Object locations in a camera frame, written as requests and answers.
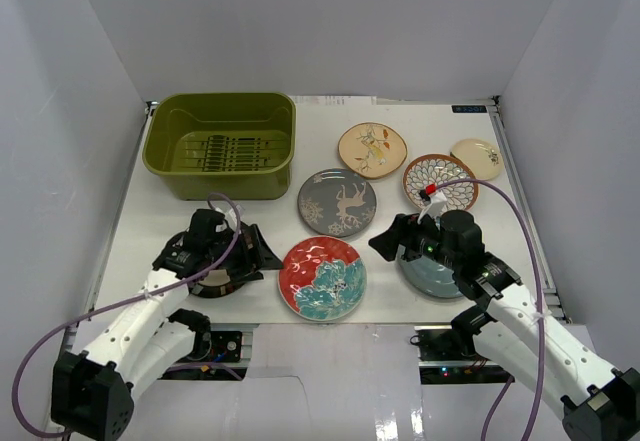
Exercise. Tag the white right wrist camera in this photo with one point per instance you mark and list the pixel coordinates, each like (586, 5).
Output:
(434, 202)

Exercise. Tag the blue label sticker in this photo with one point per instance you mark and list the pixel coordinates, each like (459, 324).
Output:
(469, 109)

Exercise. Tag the olive green plastic bin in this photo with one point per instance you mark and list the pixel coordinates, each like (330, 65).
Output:
(238, 144)

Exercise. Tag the grey reindeer snowflake plate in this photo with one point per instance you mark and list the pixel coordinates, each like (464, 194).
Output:
(337, 202)

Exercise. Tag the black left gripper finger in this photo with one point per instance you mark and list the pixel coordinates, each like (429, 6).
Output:
(239, 277)
(258, 254)

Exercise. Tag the dark rimmed cream plate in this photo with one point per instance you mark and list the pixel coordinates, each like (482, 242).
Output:
(216, 284)

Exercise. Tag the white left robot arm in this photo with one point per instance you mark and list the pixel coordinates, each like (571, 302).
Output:
(94, 391)

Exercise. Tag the beige bird branch plate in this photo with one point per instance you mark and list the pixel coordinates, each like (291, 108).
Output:
(372, 150)

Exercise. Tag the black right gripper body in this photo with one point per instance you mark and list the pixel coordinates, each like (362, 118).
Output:
(421, 238)

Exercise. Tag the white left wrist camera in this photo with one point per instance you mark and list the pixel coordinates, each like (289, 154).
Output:
(232, 215)

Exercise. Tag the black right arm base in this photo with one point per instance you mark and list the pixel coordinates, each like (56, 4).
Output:
(442, 361)

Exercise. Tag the light blue ceramic plate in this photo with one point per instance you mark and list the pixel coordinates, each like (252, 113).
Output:
(429, 278)

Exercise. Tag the small cream flower plate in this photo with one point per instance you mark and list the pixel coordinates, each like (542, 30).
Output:
(483, 158)

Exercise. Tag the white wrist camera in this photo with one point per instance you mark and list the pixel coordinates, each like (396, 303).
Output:
(434, 202)
(232, 215)

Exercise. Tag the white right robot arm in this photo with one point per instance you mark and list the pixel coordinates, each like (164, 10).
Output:
(593, 399)

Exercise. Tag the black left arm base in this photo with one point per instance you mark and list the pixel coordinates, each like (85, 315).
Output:
(217, 358)

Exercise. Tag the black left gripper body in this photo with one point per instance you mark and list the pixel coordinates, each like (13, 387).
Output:
(251, 249)

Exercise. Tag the red and teal floral plate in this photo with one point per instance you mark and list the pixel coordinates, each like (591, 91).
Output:
(323, 279)

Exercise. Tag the brown rimmed petal pattern bowl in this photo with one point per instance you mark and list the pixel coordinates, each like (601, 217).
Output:
(437, 169)

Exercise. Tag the white paper sheets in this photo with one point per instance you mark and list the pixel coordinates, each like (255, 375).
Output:
(334, 100)

